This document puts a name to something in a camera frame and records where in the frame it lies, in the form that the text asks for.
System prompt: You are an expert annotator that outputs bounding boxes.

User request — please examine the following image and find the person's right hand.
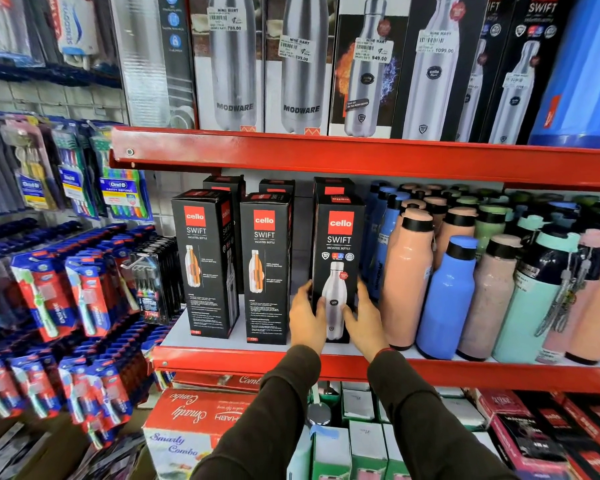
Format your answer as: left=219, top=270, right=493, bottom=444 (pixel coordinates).
left=342, top=279, right=392, bottom=363

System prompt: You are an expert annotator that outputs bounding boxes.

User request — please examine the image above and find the person's left hand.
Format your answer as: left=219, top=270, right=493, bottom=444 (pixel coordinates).
left=289, top=280, right=329, bottom=357

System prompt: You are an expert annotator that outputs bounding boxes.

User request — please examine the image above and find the black bottle box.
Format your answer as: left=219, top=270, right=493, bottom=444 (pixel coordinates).
left=311, top=194, right=366, bottom=344
left=171, top=189, right=240, bottom=339
left=239, top=192, right=293, bottom=345

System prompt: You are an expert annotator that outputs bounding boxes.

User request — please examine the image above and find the red metal shelf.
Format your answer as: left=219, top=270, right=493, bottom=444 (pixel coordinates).
left=109, top=126, right=600, bottom=191
left=151, top=309, right=600, bottom=393

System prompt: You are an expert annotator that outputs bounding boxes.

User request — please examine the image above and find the row of black boxes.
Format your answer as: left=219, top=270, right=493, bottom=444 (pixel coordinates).
left=203, top=175, right=356, bottom=295

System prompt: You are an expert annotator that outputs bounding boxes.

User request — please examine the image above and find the person's right forearm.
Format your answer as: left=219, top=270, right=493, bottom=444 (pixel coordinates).
left=367, top=348, right=519, bottom=480

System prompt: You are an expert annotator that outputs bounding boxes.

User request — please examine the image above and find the person's left forearm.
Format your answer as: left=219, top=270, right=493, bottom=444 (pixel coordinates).
left=189, top=344, right=322, bottom=480

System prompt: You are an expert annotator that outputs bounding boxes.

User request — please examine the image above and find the steel bottle lid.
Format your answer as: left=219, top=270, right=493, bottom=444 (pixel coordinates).
left=307, top=402, right=333, bottom=427

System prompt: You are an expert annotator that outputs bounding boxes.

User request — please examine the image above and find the red white combo carton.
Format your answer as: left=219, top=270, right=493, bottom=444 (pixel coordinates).
left=172, top=372, right=261, bottom=393
left=142, top=388, right=256, bottom=480

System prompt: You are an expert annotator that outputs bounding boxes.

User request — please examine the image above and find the group of green white cartons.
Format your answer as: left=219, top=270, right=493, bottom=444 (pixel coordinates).
left=309, top=380, right=501, bottom=480

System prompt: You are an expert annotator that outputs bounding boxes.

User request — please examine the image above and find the group of pastel water bottles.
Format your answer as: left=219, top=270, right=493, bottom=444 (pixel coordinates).
left=359, top=180, right=600, bottom=367

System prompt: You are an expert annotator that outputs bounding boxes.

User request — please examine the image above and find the white bottle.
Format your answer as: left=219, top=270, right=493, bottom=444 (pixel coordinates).
left=287, top=424, right=313, bottom=480

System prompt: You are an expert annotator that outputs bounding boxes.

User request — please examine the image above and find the stack of black toothbrush packs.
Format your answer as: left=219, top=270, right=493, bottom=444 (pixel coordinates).
left=121, top=236, right=185, bottom=325

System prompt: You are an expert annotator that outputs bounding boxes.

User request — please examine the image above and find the group of dark red cartons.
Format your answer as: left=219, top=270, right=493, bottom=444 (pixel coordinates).
left=465, top=388, right=600, bottom=480

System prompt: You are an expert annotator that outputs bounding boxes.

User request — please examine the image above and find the green multicolour toothbrush pack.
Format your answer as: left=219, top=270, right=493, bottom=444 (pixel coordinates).
left=87, top=122, right=153, bottom=223

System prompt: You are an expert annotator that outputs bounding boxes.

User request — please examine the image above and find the black flame print flask carton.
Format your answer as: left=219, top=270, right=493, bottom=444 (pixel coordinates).
left=328, top=0, right=413, bottom=139

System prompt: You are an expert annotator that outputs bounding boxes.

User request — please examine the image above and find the pile of dark packets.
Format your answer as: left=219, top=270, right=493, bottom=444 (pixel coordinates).
left=0, top=422, right=146, bottom=480

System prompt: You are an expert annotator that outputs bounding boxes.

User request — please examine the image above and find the white steel flask carton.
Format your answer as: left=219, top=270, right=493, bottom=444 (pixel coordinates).
left=189, top=0, right=266, bottom=133
left=262, top=0, right=340, bottom=137

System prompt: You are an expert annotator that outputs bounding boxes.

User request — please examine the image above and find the large black flask carton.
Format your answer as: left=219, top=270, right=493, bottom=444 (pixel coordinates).
left=455, top=0, right=503, bottom=143
left=391, top=0, right=491, bottom=142
left=479, top=0, right=579, bottom=145

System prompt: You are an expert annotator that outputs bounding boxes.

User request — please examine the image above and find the rack of red blue toothbrush packs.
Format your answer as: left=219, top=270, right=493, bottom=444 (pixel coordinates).
left=0, top=219, right=173, bottom=448

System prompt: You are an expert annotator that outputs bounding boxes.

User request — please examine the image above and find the brown cardboard carton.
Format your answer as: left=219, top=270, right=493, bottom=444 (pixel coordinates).
left=0, top=404, right=156, bottom=480

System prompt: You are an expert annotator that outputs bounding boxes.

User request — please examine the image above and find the blue toothbrush pack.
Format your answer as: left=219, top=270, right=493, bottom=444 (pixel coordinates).
left=49, top=119, right=101, bottom=221

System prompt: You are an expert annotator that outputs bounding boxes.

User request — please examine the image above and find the silver foil carton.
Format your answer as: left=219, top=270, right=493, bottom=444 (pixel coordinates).
left=109, top=0, right=199, bottom=129

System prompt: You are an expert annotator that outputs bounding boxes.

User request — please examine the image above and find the pink yellow toothbrush pack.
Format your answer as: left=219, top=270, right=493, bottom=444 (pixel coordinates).
left=0, top=117, right=63, bottom=211

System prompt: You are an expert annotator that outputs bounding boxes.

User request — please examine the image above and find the big blue bottle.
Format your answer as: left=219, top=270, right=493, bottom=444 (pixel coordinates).
left=527, top=0, right=600, bottom=149

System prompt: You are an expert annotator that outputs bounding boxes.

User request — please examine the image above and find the white toothpaste pack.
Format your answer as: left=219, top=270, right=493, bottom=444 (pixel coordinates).
left=47, top=0, right=101, bottom=71

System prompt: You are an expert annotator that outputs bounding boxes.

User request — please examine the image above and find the row of clear toothbrush packs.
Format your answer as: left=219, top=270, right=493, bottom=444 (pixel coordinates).
left=0, top=0, right=46, bottom=68

